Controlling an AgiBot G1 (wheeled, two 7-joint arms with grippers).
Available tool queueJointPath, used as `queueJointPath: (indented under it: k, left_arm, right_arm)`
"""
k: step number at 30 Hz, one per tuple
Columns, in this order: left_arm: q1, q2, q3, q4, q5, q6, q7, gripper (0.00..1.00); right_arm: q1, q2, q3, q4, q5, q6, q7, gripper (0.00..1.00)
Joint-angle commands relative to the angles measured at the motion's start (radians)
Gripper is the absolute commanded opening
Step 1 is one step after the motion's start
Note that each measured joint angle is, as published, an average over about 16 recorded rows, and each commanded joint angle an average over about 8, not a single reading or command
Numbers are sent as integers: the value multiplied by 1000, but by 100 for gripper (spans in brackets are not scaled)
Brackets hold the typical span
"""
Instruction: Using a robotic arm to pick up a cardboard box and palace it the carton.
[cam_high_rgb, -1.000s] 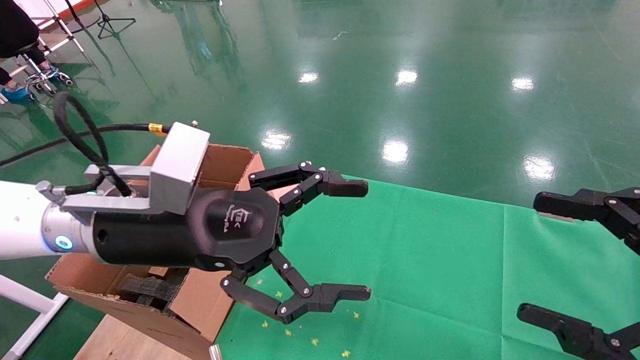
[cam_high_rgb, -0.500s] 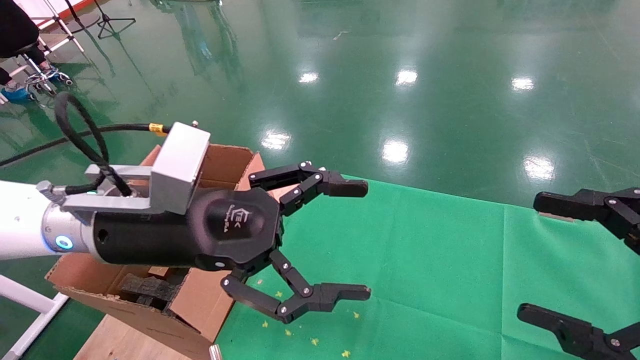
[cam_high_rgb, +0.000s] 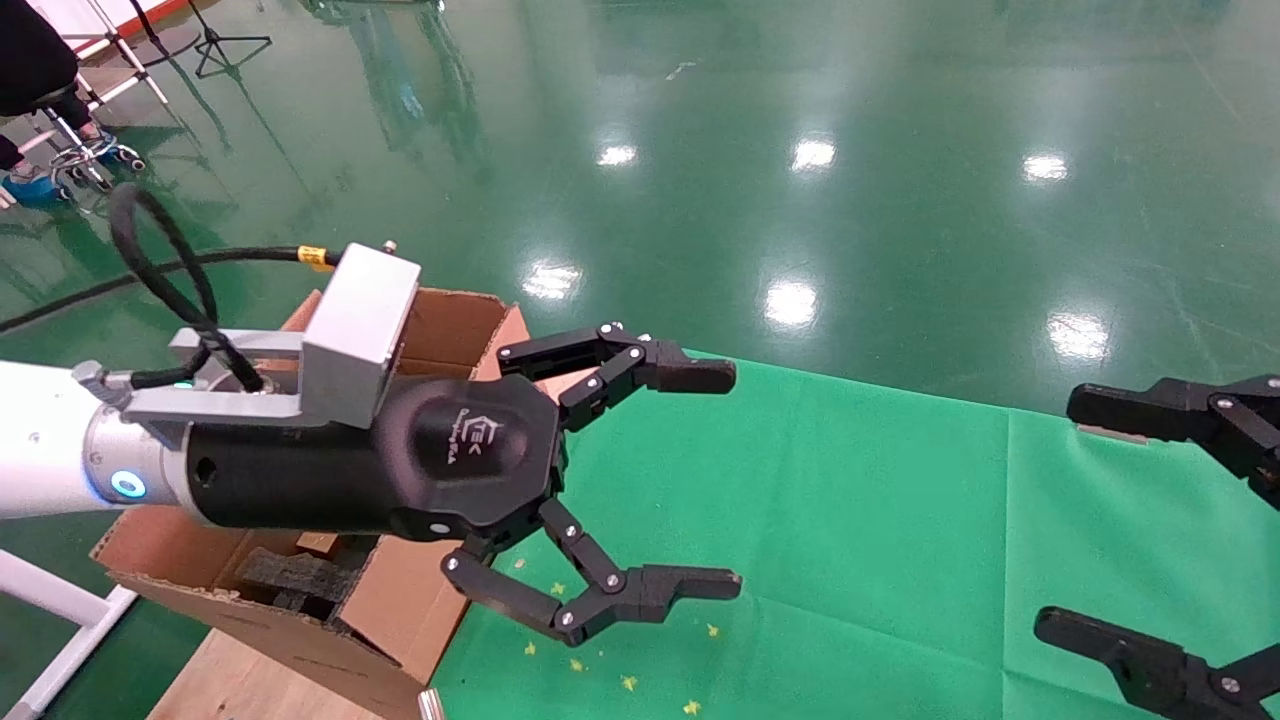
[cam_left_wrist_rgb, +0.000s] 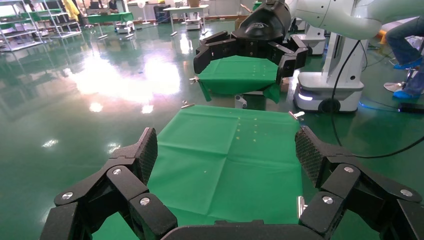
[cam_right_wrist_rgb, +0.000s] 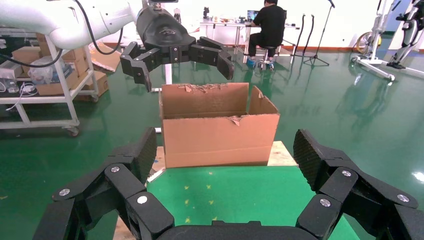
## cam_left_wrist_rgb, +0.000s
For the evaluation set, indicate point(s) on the white standing fan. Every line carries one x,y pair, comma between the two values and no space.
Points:
141,4

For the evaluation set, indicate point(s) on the black bin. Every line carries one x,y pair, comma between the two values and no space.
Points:
161,13

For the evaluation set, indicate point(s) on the silver metal clip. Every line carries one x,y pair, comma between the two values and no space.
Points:
301,205
295,115
187,105
194,79

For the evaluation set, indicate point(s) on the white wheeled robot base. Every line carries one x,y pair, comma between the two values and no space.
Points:
318,84
313,41

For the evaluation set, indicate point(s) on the metal shelf rack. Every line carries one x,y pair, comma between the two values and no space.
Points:
63,33
23,44

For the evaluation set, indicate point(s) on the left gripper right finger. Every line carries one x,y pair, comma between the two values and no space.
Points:
361,198

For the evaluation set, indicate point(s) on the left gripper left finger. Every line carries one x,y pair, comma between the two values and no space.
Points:
112,198

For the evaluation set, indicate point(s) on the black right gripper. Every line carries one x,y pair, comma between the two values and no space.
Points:
265,26

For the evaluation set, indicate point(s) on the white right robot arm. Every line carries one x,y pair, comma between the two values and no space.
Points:
348,16

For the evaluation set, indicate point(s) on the small cardboard box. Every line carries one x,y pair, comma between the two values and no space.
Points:
285,85

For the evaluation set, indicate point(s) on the green covered table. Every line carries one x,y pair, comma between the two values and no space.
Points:
109,17

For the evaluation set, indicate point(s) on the green table cloth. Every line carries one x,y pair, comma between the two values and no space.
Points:
238,74
225,159

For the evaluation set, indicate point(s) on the yellow hanging garment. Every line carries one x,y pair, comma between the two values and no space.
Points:
71,10

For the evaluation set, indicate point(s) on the small white wheeled robot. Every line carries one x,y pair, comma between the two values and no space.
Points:
125,27
193,24

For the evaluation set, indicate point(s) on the person in blue jeans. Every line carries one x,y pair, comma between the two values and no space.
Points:
402,43

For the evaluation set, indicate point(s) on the white table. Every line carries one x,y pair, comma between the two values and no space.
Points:
185,8

